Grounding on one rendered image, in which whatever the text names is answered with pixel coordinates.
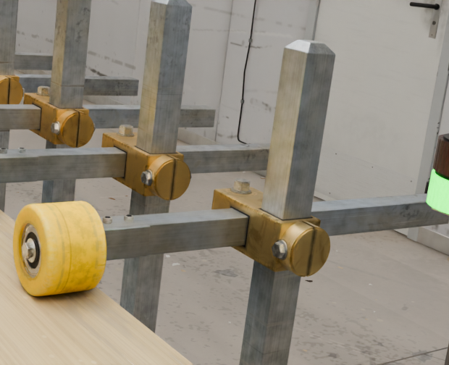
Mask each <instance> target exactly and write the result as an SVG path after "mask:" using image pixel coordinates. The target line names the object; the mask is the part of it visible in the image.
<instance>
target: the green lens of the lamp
mask: <svg viewBox="0 0 449 365"><path fill-rule="evenodd" d="M427 203H428V204H429V205H430V206H431V207H432V208H434V209H436V210H439V211H442V212H444V213H446V214H449V180H446V179H444V178H442V177H440V176H438V175H436V174H435V170H434V169H433V170H432V174H431V178H430V182H429V190H428V194H427Z"/></svg>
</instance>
